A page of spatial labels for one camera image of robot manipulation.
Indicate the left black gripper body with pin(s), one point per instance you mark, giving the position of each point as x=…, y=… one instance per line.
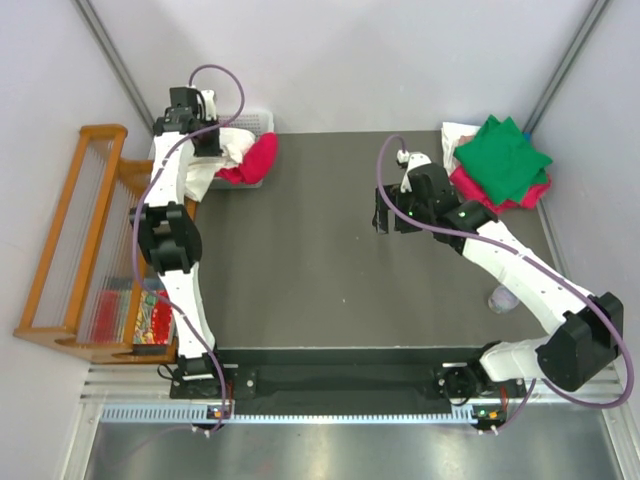
x=206, y=143

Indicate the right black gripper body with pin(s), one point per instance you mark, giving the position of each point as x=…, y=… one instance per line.
x=408, y=200

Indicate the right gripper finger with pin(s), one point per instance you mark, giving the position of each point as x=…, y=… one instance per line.
x=380, y=219
x=401, y=226

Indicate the white t-shirt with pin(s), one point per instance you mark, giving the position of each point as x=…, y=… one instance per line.
x=451, y=134
x=235, y=143

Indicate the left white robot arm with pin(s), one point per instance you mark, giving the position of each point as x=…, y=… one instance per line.
x=167, y=236

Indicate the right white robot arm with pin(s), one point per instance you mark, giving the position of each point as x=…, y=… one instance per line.
x=583, y=332

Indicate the folded pink t-shirt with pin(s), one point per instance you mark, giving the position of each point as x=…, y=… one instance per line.
x=470, y=190

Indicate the folded white t-shirt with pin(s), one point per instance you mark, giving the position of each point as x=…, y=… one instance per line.
x=451, y=134

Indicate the folded green t-shirt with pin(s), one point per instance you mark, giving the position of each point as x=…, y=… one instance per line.
x=502, y=162

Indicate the white plastic laundry basket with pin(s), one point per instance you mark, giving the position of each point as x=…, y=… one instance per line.
x=258, y=122

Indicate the pink t-shirt in basket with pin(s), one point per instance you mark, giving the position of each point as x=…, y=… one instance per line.
x=256, y=163

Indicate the clear plastic cup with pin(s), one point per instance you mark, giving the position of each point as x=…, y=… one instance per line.
x=502, y=300

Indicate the wooden rack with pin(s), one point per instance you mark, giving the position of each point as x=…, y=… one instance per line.
x=84, y=300

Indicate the colourful book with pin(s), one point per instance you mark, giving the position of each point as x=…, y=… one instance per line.
x=154, y=324

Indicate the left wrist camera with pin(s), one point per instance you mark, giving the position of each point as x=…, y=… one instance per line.
x=208, y=107

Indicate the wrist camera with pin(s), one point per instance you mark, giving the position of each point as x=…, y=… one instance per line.
x=208, y=107
x=410, y=162

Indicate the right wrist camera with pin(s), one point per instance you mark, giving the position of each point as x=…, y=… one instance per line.
x=410, y=162

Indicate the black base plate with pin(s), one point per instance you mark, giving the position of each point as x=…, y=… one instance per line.
x=390, y=380

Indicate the white slotted cable duct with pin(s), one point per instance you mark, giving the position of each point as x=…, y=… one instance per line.
x=209, y=414

